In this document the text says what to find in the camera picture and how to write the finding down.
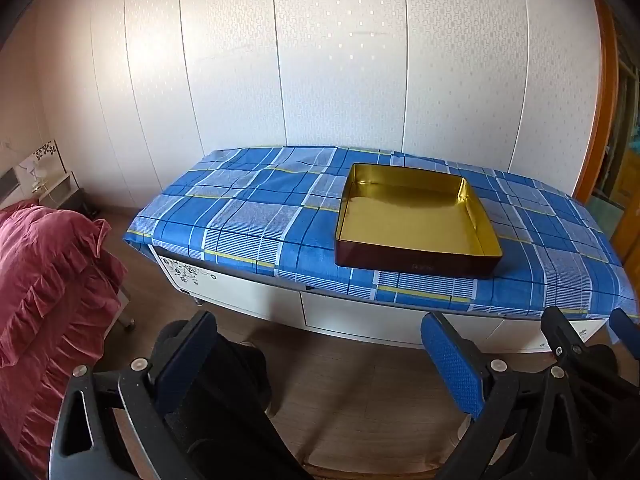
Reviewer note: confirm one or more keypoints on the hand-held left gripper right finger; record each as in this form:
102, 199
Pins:
450, 360

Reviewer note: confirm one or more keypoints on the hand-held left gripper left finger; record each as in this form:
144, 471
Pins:
185, 365

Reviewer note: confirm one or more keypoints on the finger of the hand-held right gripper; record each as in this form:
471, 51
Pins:
562, 332
627, 332

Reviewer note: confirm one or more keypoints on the gold metal tin box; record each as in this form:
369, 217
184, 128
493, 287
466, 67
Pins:
400, 215

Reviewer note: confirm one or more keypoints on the white low cabinet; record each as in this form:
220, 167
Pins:
350, 320

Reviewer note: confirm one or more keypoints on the wooden door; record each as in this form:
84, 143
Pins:
627, 195

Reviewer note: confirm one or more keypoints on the blue plaid tablecloth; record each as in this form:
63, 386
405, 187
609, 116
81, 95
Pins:
250, 220

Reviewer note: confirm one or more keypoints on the red ruffled bedspread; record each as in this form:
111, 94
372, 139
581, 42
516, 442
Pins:
45, 285

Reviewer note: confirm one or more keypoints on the white nightstand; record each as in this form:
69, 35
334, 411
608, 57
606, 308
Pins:
57, 190

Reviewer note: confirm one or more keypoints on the white floral headboard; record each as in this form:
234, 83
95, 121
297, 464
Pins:
42, 152

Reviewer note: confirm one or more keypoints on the white panelled wardrobe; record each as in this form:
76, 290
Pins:
325, 60

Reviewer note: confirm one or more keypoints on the white bed frame leg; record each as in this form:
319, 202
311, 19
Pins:
127, 305

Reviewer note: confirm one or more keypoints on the orange wooden door frame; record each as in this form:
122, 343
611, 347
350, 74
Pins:
602, 110

